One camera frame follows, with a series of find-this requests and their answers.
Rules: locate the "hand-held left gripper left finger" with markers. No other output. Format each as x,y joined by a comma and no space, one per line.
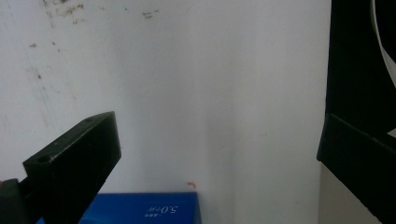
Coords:
71,161

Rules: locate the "blue cardboard box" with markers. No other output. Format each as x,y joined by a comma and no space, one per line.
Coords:
140,208

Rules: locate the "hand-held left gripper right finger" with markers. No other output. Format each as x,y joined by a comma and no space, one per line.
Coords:
361,168

